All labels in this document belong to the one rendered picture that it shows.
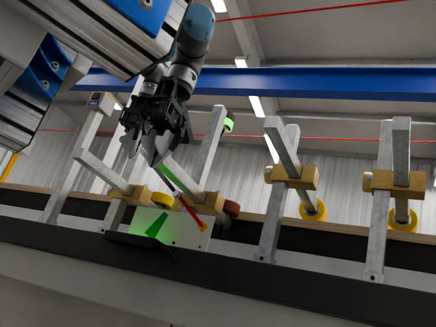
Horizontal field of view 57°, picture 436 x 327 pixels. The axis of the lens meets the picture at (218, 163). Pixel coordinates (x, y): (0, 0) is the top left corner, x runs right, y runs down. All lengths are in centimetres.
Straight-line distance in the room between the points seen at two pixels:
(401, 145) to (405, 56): 593
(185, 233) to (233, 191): 824
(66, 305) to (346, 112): 700
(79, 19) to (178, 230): 79
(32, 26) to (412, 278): 102
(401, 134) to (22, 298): 139
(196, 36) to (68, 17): 55
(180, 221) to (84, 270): 33
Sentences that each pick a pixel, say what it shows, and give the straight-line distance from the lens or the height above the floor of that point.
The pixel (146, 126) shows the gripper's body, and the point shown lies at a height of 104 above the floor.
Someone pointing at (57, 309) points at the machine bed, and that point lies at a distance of 157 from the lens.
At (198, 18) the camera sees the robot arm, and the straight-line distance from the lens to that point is 92.
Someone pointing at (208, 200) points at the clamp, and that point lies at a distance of 110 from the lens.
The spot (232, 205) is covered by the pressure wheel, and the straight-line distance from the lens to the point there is 124.
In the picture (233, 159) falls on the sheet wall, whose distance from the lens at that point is 971.
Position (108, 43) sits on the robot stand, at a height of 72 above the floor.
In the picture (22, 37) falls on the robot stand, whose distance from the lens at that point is 43.
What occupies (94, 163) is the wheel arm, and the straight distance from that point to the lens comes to 111.
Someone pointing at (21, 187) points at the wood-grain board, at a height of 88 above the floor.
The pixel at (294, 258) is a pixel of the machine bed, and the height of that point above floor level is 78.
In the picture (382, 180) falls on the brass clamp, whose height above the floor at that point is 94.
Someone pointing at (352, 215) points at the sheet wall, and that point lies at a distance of 872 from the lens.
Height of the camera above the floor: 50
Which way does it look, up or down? 24 degrees up
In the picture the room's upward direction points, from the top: 16 degrees clockwise
